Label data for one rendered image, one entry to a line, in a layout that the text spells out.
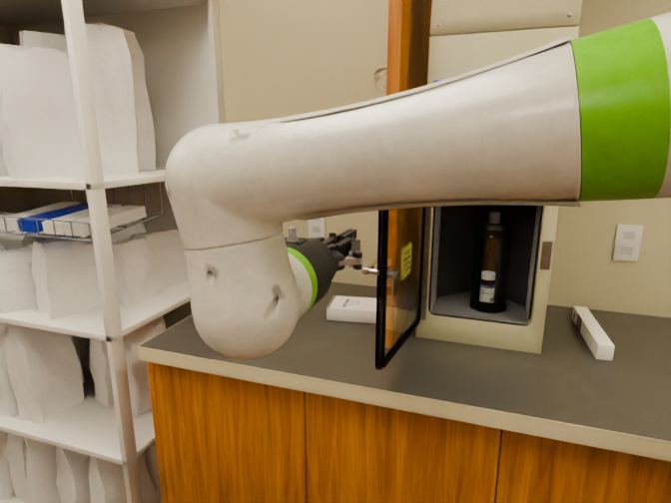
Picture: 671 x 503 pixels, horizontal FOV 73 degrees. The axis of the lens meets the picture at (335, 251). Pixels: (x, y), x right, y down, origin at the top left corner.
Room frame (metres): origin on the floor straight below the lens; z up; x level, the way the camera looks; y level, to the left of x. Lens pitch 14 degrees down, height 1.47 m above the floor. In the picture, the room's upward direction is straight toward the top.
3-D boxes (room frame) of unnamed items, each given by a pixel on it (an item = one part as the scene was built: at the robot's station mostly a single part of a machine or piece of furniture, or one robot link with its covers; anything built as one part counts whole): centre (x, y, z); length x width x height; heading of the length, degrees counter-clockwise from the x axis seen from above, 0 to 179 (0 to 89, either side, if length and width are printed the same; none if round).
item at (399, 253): (1.01, -0.16, 1.19); 0.30 x 0.01 x 0.40; 153
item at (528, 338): (1.24, -0.41, 1.33); 0.32 x 0.25 x 0.77; 71
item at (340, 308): (1.33, -0.06, 0.96); 0.16 x 0.12 x 0.04; 79
